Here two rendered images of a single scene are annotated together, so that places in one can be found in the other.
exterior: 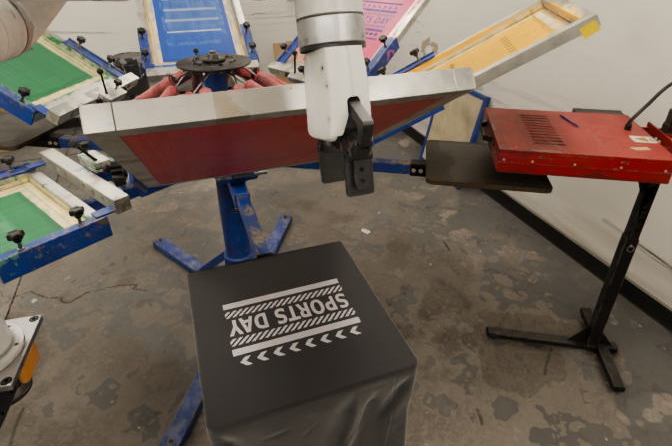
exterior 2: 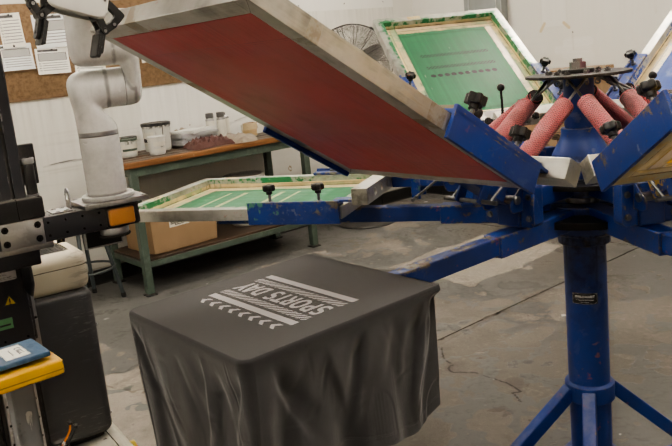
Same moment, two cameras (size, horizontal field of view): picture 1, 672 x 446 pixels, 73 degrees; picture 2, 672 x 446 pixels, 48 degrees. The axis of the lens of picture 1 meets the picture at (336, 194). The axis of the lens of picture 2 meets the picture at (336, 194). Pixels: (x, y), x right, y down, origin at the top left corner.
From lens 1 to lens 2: 146 cm
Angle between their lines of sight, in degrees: 68
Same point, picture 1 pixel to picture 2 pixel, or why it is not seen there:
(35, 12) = not seen: outside the picture
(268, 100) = (144, 11)
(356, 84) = not seen: outside the picture
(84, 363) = not seen: hidden behind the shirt
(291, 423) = (164, 353)
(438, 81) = not seen: outside the picture
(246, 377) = (186, 305)
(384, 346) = (259, 342)
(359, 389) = (199, 352)
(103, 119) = not seen: hidden behind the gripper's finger
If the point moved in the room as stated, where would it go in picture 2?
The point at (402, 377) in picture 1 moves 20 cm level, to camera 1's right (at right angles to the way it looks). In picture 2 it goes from (230, 370) to (259, 420)
